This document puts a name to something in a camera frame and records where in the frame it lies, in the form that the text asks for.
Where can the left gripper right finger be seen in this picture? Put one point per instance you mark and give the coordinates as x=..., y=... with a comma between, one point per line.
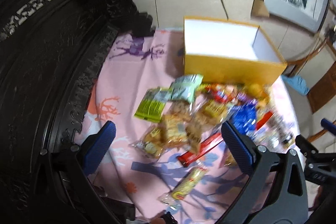
x=241, y=147

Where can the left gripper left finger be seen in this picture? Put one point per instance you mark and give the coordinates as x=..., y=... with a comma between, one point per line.
x=95, y=147

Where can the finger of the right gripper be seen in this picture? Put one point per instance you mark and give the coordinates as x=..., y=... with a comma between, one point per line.
x=305, y=147
x=329, y=126

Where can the red long snack bar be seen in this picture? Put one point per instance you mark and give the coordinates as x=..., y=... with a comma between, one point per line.
x=206, y=146

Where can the blue snack bag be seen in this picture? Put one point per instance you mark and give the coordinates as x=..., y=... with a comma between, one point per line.
x=244, y=119

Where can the yellow long snack bar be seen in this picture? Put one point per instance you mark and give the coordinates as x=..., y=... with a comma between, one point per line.
x=185, y=186

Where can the blue cloth on chair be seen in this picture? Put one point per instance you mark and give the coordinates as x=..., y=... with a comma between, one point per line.
x=297, y=83

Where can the red round cake packet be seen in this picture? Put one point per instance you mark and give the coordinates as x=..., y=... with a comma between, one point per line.
x=222, y=94

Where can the wooden chair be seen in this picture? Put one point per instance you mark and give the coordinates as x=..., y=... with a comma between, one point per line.
x=312, y=72

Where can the clear cracker snack bag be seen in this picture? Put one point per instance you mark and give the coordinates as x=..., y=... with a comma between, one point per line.
x=181, y=126

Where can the light green snack packet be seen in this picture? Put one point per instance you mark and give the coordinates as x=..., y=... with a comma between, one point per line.
x=183, y=88

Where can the pink floral tablecloth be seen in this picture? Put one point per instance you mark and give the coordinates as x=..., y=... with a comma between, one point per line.
x=138, y=63

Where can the yellow cardboard shoe box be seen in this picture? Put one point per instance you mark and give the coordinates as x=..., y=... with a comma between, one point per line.
x=230, y=52

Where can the dark carved wooden sofa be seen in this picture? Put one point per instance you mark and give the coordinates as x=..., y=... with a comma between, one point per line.
x=52, y=52

